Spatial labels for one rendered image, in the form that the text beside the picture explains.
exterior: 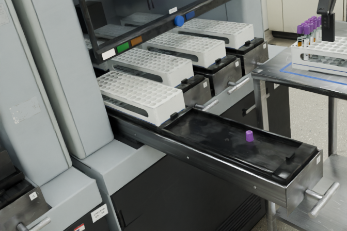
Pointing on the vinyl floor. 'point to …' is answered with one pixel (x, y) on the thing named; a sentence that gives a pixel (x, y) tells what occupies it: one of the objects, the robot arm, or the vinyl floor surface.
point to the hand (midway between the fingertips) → (341, 27)
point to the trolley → (260, 84)
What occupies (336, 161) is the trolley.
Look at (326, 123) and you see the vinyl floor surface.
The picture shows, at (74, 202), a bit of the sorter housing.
